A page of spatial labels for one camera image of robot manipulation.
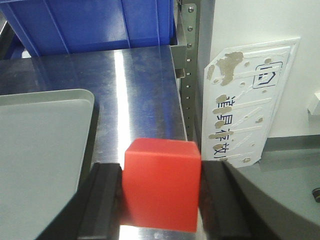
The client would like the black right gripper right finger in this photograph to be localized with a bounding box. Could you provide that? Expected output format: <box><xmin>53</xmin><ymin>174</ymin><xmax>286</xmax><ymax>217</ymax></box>
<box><xmin>199</xmin><ymin>161</ymin><xmax>320</xmax><ymax>240</ymax></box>

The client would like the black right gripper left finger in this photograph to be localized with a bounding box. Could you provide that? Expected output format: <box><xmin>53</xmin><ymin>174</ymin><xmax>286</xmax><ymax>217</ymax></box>
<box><xmin>37</xmin><ymin>162</ymin><xmax>122</xmax><ymax>240</ymax></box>

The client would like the red cube block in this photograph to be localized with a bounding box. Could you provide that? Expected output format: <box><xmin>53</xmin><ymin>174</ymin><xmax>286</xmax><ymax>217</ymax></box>
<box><xmin>121</xmin><ymin>138</ymin><xmax>202</xmax><ymax>233</ymax></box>

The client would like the perforated steel shelf upright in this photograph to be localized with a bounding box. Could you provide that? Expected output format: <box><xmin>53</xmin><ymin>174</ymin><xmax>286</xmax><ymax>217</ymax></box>
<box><xmin>170</xmin><ymin>0</ymin><xmax>216</xmax><ymax>141</ymax></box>

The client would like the grey metal tray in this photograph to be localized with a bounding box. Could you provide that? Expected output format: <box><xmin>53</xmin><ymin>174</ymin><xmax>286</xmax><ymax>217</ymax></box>
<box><xmin>0</xmin><ymin>89</ymin><xmax>95</xmax><ymax>240</ymax></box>

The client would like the white sign board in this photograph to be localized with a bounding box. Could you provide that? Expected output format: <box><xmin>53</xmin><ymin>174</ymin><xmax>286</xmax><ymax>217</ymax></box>
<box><xmin>201</xmin><ymin>37</ymin><xmax>300</xmax><ymax>168</ymax></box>

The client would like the blue bin lower right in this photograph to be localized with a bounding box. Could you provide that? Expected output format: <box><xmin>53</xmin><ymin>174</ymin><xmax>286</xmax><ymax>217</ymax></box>
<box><xmin>0</xmin><ymin>0</ymin><xmax>174</xmax><ymax>57</ymax></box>

